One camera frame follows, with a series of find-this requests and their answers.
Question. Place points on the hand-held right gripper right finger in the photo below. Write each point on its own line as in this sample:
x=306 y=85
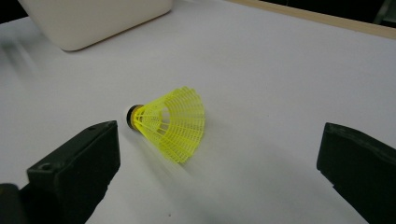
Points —
x=364 y=168

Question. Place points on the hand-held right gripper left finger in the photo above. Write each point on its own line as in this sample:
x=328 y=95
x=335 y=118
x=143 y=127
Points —
x=77 y=168

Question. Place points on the wooden table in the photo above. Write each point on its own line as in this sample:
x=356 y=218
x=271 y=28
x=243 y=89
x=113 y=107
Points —
x=327 y=18

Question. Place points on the yellow plastic shuttlecock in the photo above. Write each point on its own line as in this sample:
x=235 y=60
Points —
x=180 y=124

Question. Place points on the white plastic storage bin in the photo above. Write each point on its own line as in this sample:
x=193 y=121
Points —
x=93 y=21

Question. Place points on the white table board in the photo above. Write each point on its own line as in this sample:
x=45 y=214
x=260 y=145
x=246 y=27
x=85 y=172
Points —
x=264 y=93

